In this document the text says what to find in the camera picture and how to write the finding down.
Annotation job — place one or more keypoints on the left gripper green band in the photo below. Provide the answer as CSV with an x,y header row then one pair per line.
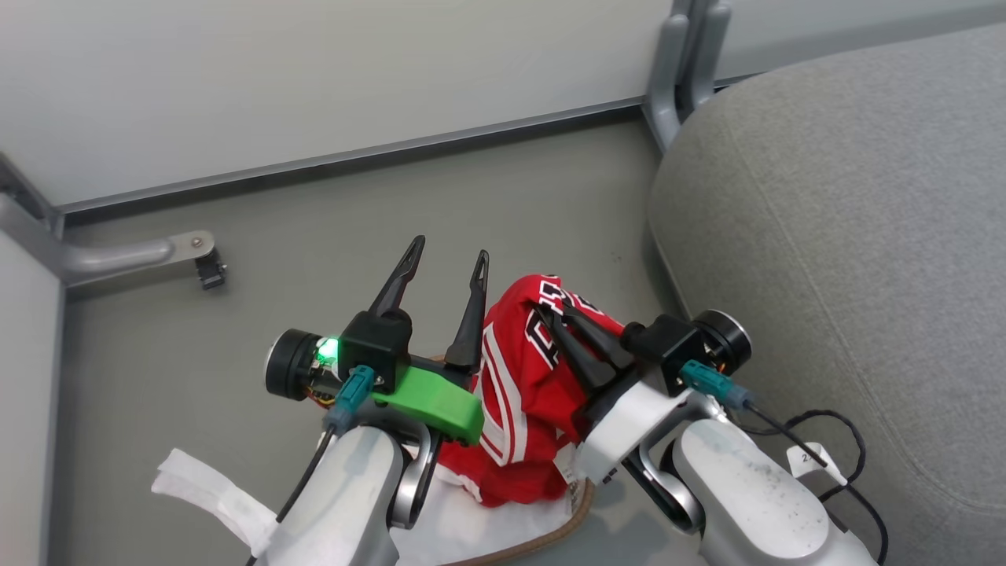
x,y
428,401

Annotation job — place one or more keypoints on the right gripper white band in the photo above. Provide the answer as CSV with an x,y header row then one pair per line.
x,y
629,424

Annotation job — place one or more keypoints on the red white sports jersey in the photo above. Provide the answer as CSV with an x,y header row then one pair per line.
x,y
523,409

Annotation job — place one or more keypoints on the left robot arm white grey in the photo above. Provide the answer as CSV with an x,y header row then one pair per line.
x,y
346,503

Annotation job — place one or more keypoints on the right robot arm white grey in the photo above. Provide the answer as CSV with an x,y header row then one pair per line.
x,y
754,503

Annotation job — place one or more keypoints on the white basket liner cloth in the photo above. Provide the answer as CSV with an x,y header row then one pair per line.
x,y
206,483

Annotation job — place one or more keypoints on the teal connector of left gripper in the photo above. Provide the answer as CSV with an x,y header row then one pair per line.
x,y
352,397

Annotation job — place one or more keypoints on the teal connector of gripper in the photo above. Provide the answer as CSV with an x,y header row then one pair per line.
x,y
715,384
352,397

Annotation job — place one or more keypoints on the teal connector of right gripper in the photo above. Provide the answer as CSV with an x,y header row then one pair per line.
x,y
715,384

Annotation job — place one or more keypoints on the small black caster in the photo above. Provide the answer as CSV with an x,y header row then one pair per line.
x,y
211,271

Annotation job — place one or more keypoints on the grey fabric sofa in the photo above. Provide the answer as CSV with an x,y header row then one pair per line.
x,y
849,236

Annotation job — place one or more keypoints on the grey double partition post foot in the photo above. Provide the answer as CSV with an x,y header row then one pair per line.
x,y
668,71

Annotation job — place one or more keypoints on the grey partition foot bracket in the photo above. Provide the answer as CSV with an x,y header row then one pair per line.
x,y
102,255

